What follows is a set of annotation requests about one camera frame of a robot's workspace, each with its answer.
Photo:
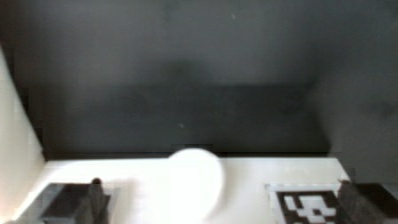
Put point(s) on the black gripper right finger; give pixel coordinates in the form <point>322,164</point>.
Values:
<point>366,204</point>

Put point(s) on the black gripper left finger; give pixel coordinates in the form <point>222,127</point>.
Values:
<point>78,205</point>

